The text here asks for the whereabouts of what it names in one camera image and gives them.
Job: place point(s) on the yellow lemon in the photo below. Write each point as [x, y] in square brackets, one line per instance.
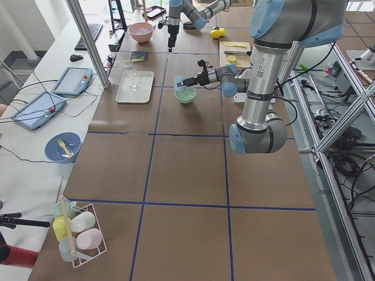
[223, 31]
[216, 33]

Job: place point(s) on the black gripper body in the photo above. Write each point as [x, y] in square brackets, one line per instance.
[172, 30]
[202, 78]

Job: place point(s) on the blue teach pendant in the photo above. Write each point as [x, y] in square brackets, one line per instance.
[73, 81]
[39, 110]

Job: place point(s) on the aluminium frame post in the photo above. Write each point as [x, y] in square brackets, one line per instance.
[79, 18]

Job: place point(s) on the yellow cup in rack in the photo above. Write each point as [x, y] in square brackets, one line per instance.
[59, 228]

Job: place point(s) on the grey folded cloth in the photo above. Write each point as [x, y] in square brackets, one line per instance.
[139, 56]

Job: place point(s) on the light blue cup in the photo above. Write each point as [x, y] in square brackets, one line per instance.
[176, 80]

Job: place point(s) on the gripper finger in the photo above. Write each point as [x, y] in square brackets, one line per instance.
[186, 82]

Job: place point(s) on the blue bowl with fork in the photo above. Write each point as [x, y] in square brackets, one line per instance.
[63, 148]

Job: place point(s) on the white cup in rack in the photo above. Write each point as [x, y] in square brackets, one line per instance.
[83, 222]

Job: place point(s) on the pink cup in rack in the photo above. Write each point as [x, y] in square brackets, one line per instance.
[89, 239]

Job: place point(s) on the green bowl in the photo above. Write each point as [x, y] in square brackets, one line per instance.
[186, 96]

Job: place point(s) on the lemon half slice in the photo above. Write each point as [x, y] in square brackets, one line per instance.
[232, 59]

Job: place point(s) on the wine glass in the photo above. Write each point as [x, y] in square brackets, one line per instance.
[130, 72]

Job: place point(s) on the yellow plastic knife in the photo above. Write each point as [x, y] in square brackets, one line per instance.
[235, 45]

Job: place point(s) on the far blue teach pendant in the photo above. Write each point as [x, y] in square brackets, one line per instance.
[73, 81]

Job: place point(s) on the metal handled knife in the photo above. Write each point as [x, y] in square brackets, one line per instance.
[240, 53]

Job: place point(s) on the white wire cup rack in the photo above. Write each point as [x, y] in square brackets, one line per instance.
[78, 232]

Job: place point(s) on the near blue teach pendant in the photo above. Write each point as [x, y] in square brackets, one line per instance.
[39, 110]

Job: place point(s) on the pink bowl with ice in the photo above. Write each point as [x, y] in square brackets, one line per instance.
[141, 31]

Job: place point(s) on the cream bear tray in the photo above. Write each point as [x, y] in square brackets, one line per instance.
[144, 79]

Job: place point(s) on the black computer mouse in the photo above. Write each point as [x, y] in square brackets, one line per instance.
[75, 57]

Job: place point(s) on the wooden cutting board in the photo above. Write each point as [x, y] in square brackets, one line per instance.
[242, 61]

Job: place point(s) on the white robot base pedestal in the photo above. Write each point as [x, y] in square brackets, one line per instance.
[240, 97]

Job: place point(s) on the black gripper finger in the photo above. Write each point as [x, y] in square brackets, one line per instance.
[171, 42]

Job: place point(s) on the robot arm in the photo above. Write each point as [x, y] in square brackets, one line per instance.
[275, 25]
[198, 18]

